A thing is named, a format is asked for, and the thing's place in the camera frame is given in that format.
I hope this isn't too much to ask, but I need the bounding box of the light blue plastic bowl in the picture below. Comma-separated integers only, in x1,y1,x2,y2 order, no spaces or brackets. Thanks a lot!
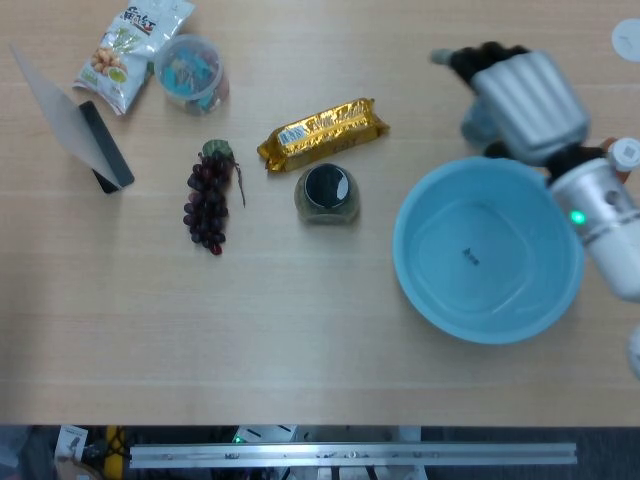
392,155,586,346

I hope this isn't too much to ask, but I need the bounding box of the grey flat board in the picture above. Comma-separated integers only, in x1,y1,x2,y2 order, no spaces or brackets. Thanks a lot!
9,43,124,192

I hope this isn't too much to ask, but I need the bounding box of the white snack bag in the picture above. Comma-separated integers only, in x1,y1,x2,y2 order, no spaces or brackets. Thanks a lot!
72,0,196,117

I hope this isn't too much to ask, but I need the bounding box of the orange bottle white cap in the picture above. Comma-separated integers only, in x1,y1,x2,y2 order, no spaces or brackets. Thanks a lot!
597,137,640,186

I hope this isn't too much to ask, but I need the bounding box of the yellow black post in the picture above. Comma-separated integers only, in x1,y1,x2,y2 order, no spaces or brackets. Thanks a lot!
102,425,126,480

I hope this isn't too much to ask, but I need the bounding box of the white printed card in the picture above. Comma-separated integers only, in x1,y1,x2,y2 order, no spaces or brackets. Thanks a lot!
53,425,89,464

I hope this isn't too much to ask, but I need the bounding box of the clear tub with clips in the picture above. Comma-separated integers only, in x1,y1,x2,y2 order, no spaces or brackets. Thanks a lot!
153,33,231,117

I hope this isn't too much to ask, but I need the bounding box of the grey fabric cover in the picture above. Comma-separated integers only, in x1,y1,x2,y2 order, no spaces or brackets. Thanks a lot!
0,424,32,480

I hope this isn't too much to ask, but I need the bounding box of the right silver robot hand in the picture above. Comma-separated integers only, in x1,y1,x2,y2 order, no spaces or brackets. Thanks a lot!
429,42,606,176

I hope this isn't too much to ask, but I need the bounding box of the aluminium rail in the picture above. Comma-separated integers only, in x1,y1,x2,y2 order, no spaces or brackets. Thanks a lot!
128,441,579,470

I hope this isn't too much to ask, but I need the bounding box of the dark purple grape bunch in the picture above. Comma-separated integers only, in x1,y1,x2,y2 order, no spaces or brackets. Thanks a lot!
182,139,247,257

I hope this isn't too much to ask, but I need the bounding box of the glass jar black lid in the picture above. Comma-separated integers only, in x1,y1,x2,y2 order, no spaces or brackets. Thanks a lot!
293,163,361,226

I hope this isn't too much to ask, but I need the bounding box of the blue drink can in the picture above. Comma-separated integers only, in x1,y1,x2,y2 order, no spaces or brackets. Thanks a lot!
459,97,501,151

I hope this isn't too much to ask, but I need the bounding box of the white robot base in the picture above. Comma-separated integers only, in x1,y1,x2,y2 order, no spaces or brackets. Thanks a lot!
232,424,299,444

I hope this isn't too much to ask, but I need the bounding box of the gold foil biscuit pack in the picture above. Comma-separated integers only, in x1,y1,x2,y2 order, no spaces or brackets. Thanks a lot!
256,97,391,175

